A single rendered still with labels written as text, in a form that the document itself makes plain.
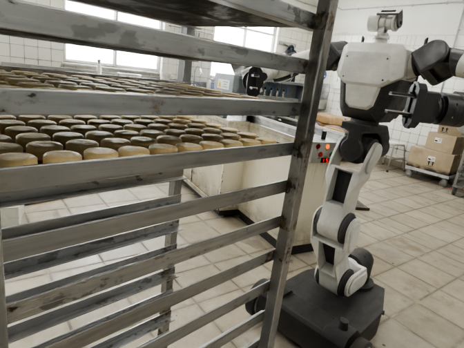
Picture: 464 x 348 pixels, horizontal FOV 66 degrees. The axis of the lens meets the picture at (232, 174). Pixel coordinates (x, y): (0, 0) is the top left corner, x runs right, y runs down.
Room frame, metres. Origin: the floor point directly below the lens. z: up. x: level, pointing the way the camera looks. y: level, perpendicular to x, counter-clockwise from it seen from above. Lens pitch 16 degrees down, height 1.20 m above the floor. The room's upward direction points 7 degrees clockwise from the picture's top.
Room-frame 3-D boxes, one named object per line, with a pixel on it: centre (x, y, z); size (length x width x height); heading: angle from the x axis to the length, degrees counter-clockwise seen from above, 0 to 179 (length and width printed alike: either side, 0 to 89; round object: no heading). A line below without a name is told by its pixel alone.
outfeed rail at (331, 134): (3.23, -0.22, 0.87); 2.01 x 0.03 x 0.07; 30
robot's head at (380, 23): (1.53, -0.52, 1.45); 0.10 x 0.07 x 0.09; 47
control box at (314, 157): (2.31, -0.59, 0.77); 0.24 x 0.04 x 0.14; 120
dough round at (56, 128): (0.65, 0.34, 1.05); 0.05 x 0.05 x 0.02
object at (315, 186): (2.62, -0.41, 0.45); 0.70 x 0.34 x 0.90; 30
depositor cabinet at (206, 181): (3.47, 0.08, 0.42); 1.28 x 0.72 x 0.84; 30
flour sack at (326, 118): (6.30, -1.68, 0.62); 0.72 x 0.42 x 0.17; 45
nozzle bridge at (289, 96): (3.06, -0.15, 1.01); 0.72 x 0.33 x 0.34; 120
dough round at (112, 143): (0.61, 0.21, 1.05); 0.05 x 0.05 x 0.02
